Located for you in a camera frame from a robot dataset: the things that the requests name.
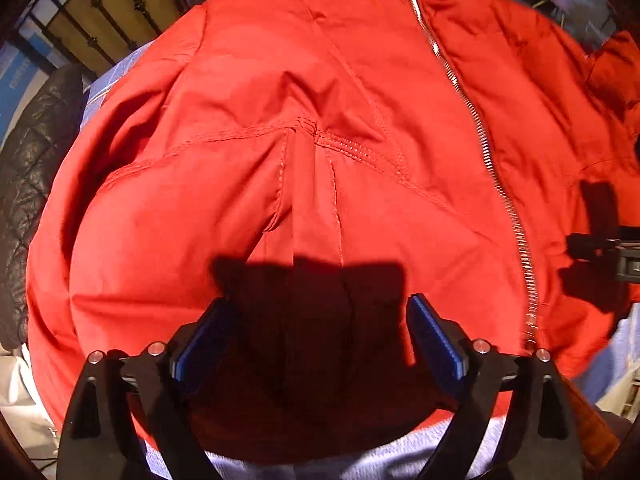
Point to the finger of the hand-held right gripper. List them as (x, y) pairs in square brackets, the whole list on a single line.
[(592, 247)]

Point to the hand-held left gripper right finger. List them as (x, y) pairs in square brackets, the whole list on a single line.
[(435, 335)]

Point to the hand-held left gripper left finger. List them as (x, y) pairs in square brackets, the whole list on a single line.
[(202, 342)]

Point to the red zip-up jacket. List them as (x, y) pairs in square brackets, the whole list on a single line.
[(320, 135)]

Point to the blue-grey woven blanket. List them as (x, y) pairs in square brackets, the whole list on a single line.
[(350, 465)]

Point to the white sheet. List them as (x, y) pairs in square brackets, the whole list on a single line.
[(25, 390)]

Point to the black quilted leather cushion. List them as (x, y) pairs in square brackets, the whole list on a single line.
[(35, 170)]

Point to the blue sign board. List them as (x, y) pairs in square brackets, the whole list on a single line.
[(20, 80)]

